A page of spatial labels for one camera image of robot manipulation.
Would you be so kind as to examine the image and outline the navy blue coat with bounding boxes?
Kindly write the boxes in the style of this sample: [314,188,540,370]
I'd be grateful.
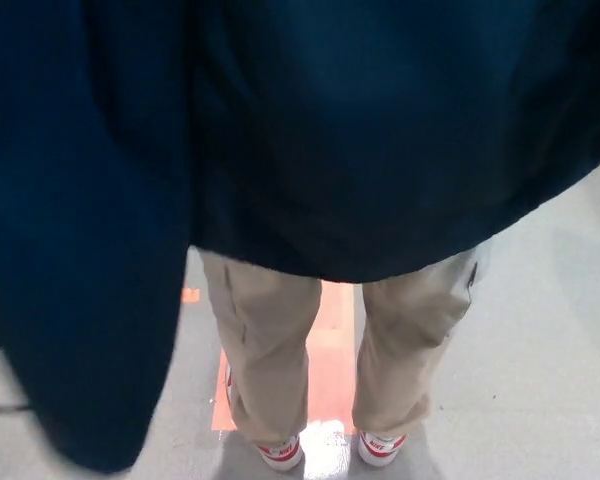
[0,0,600,474]

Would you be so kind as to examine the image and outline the khaki trousers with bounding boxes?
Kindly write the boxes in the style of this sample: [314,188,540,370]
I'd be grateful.
[198,243,494,449]

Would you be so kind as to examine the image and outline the orange floor marker sheet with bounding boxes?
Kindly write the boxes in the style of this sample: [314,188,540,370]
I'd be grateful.
[210,281,357,432]

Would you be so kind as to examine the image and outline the red white left sneaker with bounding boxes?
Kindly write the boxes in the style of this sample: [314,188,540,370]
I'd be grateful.
[256,433,307,473]

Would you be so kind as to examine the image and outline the red white sneaker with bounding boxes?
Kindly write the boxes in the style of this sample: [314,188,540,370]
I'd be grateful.
[256,433,307,473]
[357,431,408,464]

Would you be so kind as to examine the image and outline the red white right sneaker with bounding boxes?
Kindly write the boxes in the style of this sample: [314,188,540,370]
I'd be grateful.
[357,431,408,464]

